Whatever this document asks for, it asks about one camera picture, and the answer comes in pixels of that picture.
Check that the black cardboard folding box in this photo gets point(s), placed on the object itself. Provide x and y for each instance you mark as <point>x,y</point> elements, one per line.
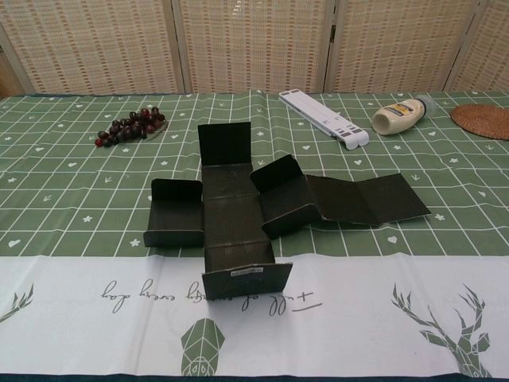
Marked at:
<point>230,215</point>

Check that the white folding laptop stand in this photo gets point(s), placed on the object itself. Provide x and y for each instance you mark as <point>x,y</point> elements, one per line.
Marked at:
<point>318,115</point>

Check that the bunch of dark red grapes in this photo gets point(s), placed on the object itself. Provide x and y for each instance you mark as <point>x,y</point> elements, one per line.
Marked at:
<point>127,129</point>

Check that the woven bamboo folding screen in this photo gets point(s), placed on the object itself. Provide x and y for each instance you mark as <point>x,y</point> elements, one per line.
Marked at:
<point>254,40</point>

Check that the cream mayonnaise squeeze bottle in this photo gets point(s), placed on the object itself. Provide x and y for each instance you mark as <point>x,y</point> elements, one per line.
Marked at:
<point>397,115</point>

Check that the green checked tablecloth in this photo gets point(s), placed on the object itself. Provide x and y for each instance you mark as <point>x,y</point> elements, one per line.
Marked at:
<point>79,318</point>

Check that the round woven rattan coaster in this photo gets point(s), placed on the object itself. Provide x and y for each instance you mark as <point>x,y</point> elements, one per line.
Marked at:
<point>485,121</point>

